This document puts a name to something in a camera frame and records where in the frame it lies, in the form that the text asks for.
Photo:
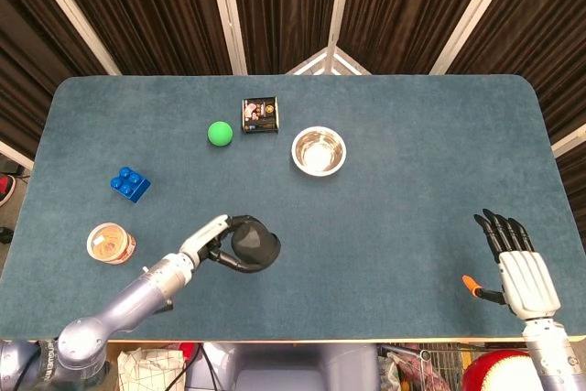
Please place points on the colourful plastic bag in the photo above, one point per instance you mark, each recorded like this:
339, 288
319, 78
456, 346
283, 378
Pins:
412, 375

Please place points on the red shoe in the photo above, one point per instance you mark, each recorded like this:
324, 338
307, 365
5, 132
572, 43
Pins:
6, 189

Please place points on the blue felt table cover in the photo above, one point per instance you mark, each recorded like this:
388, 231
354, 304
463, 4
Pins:
366, 249

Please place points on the dark grey bowl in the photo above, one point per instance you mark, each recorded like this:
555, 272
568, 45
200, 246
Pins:
256, 244

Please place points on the stainless steel bowl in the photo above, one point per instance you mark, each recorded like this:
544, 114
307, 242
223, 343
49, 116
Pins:
319, 153

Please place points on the left white-black robot hand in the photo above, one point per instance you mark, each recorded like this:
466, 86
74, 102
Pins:
203, 237

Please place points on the black printed food box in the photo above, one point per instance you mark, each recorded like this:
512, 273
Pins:
260, 114

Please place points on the orange food cup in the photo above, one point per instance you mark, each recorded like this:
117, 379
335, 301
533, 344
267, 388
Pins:
107, 242

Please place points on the small black floor object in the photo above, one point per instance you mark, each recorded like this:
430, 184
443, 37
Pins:
4, 235

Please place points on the right lavender robot arm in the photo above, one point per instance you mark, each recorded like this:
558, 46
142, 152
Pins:
547, 354

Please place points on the blue toy building block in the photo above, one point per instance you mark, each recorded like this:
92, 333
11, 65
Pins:
130, 185

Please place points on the red and white ball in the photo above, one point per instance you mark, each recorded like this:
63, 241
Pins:
499, 370

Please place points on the left lavender robot arm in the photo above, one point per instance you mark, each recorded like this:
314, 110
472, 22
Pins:
137, 295

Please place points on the brown pleated curtain panel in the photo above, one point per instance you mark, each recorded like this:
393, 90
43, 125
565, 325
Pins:
27, 66
574, 176
151, 11
284, 6
540, 43
403, 6

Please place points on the lavender robot base body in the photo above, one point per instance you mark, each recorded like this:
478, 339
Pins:
284, 368

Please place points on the right white-black robot hand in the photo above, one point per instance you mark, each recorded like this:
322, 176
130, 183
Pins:
528, 279

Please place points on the white checked cloth bag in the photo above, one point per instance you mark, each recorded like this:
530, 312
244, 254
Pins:
151, 372

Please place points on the green rubber ball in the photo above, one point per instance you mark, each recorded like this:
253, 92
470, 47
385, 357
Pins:
220, 133

